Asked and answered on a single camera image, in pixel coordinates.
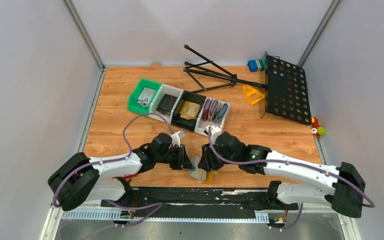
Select red green toy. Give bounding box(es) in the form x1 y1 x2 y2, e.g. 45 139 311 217
311 117 327 139

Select pink card holder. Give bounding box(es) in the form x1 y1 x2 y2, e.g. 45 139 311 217
208 99 219 121

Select gold cards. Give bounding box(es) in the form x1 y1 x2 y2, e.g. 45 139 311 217
179 101 201 120

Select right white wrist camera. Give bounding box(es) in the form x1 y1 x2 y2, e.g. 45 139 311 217
204 125 222 145

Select yellow plastic triangle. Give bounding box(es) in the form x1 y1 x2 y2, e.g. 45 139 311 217
242 84 266 106

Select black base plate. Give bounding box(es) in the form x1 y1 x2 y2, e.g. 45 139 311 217
115 187 299 219

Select yellow leather card holder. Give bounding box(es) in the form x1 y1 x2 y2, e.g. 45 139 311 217
189 155 214 184

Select green plastic bin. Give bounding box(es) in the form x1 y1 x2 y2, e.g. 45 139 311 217
127 78 162 114

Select silver white cards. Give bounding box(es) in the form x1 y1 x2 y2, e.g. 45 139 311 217
137 87 156 108

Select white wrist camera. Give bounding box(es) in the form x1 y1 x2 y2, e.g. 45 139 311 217
171 130 185 147
204 125 222 145

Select white bin with black cards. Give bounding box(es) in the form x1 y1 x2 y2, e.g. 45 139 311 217
149 84 184 124

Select red card holder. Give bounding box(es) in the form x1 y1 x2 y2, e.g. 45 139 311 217
202 98 212 121

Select blue green toy block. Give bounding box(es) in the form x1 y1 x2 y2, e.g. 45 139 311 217
247 59 266 73

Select white bin with card holders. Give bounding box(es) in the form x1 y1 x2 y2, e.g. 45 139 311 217
193 97 230 135

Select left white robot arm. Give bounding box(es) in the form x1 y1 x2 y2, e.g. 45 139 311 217
47 131 195 211

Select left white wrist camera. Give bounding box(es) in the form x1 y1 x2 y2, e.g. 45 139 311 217
171 130 185 147

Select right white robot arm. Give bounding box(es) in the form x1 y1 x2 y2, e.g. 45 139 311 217
198 126 374 219

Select black cards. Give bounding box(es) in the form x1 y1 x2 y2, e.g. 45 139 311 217
156 94 177 115

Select black folded music stand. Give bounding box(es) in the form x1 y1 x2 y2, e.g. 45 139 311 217
183 44 268 94

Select black perforated stand tray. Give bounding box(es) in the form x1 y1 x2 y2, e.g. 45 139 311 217
264 53 312 126

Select blue card holder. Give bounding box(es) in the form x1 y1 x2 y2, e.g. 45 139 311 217
213 103 229 123

